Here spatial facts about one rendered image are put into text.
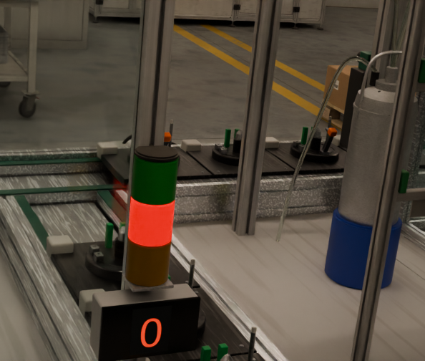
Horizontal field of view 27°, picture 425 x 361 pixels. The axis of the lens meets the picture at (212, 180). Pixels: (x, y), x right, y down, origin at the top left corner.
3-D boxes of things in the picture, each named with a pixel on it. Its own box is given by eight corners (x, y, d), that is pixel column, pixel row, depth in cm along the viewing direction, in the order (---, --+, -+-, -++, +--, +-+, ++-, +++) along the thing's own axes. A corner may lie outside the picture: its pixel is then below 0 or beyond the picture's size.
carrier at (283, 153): (370, 173, 252) (378, 131, 248) (296, 177, 243) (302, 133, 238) (328, 147, 273) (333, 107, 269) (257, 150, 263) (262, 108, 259)
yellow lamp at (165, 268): (174, 284, 104) (177, 246, 102) (133, 289, 102) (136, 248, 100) (159, 266, 108) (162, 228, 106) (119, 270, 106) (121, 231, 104)
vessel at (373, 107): (411, 225, 200) (442, 58, 187) (358, 229, 194) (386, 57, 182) (376, 203, 212) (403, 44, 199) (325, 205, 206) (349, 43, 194)
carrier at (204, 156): (295, 177, 242) (300, 133, 238) (213, 182, 233) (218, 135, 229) (255, 150, 263) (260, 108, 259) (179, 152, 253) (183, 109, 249)
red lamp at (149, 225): (177, 245, 102) (181, 205, 100) (136, 248, 100) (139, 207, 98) (162, 228, 106) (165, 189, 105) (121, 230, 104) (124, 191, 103)
